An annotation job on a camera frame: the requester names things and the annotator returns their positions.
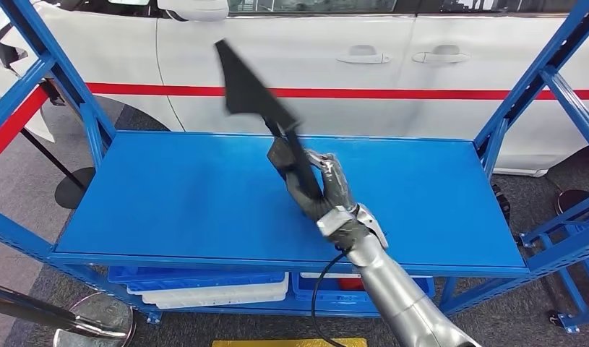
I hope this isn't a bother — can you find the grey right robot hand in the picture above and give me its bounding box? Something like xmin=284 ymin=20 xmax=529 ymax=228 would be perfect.
xmin=267 ymin=137 xmax=358 ymax=223

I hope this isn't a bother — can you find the black plastic frame part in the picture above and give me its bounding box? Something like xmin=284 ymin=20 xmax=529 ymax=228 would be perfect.
xmin=214 ymin=39 xmax=324 ymax=201

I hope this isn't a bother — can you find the blue metal shelf rack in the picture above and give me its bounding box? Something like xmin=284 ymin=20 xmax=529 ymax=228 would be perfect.
xmin=517 ymin=191 xmax=589 ymax=335
xmin=0 ymin=0 xmax=589 ymax=327

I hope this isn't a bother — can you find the white plastic bin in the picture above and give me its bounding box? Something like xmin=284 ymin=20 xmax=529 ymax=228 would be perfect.
xmin=140 ymin=287 xmax=291 ymax=310
xmin=126 ymin=273 xmax=291 ymax=304
xmin=299 ymin=272 xmax=362 ymax=280

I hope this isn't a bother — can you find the red item in bin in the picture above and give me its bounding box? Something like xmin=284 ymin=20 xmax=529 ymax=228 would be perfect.
xmin=336 ymin=278 xmax=366 ymax=292

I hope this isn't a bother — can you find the white car with red stripe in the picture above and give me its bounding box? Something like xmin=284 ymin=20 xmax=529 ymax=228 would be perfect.
xmin=0 ymin=0 xmax=589 ymax=178

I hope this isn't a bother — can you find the black rubber block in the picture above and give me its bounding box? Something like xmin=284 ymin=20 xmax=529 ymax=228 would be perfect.
xmin=490 ymin=183 xmax=512 ymax=225

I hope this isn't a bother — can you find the yellow floor tape square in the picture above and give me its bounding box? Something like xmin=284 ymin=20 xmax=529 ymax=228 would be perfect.
xmin=211 ymin=337 xmax=369 ymax=347

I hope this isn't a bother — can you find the black round stand base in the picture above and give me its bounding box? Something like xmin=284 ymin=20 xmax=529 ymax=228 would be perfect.
xmin=554 ymin=189 xmax=589 ymax=218

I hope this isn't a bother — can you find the thin black stanchion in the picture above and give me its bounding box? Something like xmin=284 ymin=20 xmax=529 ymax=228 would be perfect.
xmin=0 ymin=92 xmax=98 ymax=210

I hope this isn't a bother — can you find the chrome stanchion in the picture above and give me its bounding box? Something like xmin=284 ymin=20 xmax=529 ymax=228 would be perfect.
xmin=0 ymin=281 xmax=136 ymax=347
xmin=39 ymin=79 xmax=68 ymax=107

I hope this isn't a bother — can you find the red barrier belt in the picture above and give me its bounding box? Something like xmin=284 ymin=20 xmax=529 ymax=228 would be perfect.
xmin=0 ymin=86 xmax=51 ymax=169

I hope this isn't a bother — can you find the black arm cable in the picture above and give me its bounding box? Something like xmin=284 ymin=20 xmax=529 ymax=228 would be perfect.
xmin=310 ymin=248 xmax=353 ymax=347

